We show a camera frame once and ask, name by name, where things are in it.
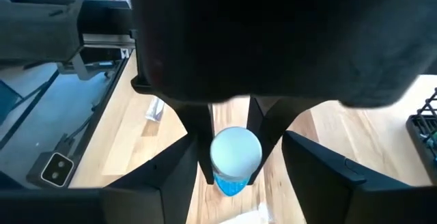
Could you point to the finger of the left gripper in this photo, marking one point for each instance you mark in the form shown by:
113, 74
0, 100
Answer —
201, 121
273, 118

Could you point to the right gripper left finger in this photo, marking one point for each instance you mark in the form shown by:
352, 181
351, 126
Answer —
160, 190

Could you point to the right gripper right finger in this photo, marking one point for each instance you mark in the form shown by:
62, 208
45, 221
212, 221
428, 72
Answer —
341, 193

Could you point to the teal mouthwash bottle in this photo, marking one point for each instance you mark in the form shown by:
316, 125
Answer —
235, 152

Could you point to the dark wrapped toothbrush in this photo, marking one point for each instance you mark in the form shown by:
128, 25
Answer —
155, 109

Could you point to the small black camera box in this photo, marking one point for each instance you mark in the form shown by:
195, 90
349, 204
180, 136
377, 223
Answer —
56, 169

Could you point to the silver metal bracket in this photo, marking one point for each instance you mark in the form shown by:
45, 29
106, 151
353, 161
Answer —
106, 41

